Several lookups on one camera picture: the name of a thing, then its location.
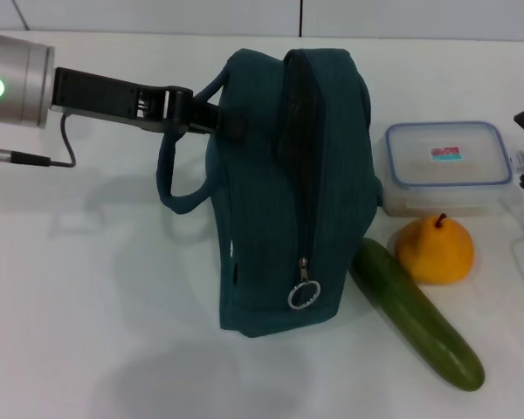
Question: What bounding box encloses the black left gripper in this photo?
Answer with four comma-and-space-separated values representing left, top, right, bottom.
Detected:
50, 67, 249, 141

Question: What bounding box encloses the clear blue-rimmed food container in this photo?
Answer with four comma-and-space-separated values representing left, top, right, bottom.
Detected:
382, 120, 524, 218

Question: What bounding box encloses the dark teal insulated lunch bag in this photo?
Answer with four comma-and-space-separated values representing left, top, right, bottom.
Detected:
155, 46, 383, 340

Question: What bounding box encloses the orange yellow pear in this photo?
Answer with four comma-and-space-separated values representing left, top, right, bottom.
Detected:
395, 212, 476, 285

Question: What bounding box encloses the green cucumber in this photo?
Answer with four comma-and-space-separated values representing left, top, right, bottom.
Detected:
348, 237, 486, 392

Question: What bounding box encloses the left arm grey cable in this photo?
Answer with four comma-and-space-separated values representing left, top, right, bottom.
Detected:
0, 113, 78, 169

